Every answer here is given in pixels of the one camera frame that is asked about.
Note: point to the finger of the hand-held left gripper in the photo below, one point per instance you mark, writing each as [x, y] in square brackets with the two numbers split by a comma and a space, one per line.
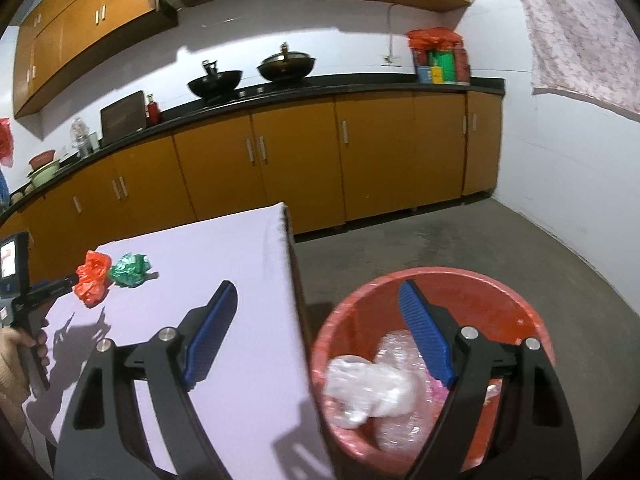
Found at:
[52, 289]

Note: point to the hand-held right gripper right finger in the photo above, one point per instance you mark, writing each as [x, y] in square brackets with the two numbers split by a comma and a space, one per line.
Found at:
[425, 332]

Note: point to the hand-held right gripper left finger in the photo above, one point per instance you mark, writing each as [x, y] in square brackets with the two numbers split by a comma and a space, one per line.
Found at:
[215, 330]

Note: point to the clear bubble wrap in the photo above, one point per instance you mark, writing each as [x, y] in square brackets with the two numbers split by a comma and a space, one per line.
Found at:
[400, 355]

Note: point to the small orange plastic bag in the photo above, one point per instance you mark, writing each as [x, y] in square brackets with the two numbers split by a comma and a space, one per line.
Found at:
[92, 277]

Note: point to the pink plastic bag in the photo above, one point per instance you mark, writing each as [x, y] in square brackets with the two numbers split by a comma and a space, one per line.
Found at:
[436, 390]

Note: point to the white plastic bag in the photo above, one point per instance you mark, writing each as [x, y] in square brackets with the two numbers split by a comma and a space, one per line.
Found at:
[367, 385]

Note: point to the red plastic bin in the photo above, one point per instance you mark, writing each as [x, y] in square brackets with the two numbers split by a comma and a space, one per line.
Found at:
[500, 310]

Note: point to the person's left hand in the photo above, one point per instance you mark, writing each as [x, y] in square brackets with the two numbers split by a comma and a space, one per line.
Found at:
[15, 365]

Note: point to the dark green plastic bag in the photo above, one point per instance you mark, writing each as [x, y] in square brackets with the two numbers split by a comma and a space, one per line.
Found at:
[131, 270]

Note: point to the blue cloth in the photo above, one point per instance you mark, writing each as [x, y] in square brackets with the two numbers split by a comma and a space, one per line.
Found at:
[3, 190]

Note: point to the green basin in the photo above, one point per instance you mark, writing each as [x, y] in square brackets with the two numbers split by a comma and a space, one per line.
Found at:
[46, 172]

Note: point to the red basin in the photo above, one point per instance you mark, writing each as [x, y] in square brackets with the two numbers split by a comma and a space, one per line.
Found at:
[41, 159]

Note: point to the hanging red plastic bag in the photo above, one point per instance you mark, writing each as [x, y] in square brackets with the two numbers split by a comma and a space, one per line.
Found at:
[5, 142]

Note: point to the glass jar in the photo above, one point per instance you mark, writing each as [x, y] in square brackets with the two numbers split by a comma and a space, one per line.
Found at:
[80, 137]

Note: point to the dark cutting board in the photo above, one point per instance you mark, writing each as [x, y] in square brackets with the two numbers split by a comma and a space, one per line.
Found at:
[122, 117]

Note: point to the wooden lower kitchen cabinets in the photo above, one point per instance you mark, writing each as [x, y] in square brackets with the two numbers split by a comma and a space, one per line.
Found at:
[300, 160]

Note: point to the red bottle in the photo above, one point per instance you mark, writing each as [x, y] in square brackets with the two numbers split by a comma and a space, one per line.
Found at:
[153, 111]

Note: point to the black countertop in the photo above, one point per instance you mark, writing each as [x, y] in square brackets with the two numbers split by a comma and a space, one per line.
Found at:
[350, 85]

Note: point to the long wooden upper cabinets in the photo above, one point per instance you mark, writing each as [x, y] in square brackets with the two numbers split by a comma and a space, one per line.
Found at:
[85, 25]

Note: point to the black wok with lid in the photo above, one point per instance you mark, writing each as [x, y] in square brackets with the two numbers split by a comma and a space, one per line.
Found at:
[287, 66]

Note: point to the orange bag on crate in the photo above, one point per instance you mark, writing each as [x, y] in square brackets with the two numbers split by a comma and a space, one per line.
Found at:
[432, 37]

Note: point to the pink floral cloth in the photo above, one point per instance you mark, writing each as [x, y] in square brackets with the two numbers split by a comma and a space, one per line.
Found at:
[575, 30]

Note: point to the wall outlet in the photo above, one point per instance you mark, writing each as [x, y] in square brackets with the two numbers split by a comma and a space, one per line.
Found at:
[391, 59]

